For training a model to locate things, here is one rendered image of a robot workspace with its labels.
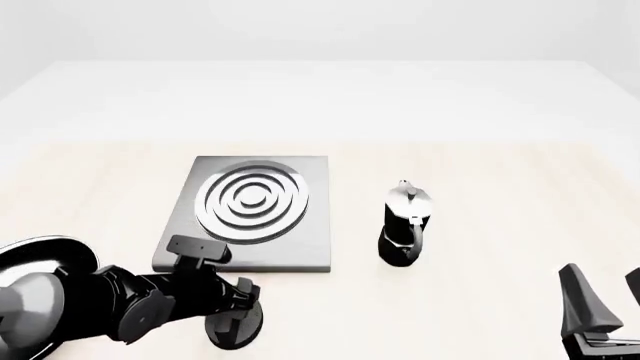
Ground round black stove knob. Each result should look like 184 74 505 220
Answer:
204 299 265 351

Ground black and silver moka pot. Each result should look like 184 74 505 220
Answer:
377 179 435 268

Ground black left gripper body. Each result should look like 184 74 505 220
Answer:
225 276 263 321

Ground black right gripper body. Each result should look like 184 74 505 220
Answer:
561 324 640 360

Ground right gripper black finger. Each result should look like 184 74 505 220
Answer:
558 262 625 336
624 266 640 304

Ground flat black stove plate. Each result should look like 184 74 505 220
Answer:
153 155 333 275

